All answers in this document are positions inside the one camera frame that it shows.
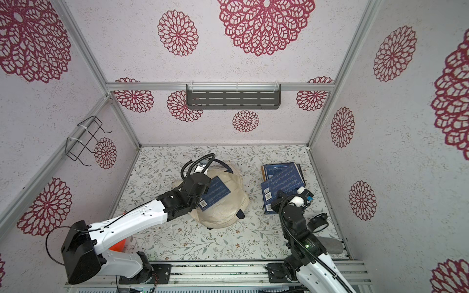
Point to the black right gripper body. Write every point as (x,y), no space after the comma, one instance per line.
(280,200)

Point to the red plastic object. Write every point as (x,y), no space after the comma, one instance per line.
(119,247)

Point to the grey oblong stone object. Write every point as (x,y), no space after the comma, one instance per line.
(333,246)

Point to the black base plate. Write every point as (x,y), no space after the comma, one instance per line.
(159,274)
(281,273)

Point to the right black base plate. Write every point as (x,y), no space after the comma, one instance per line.
(281,273)

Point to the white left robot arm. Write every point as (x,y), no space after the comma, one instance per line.
(86,250)

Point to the round black gauge object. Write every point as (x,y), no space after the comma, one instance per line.
(318,223)

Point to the cream canvas tote bag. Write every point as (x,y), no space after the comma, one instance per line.
(231,208)

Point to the grey slotted wall shelf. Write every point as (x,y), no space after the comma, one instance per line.
(233,97)

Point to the blue book lifted from bag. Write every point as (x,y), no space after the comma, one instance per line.
(269,208)

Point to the aluminium front rail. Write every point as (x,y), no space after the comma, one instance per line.
(195,277)

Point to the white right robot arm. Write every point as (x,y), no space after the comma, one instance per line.
(309,262)

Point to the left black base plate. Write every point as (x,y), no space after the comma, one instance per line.
(159,274)

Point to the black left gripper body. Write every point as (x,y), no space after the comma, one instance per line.
(199,182)

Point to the blue book carried rightward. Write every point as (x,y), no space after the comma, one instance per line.
(289,180)

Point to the black wire wall rack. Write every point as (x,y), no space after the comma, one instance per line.
(76,145)

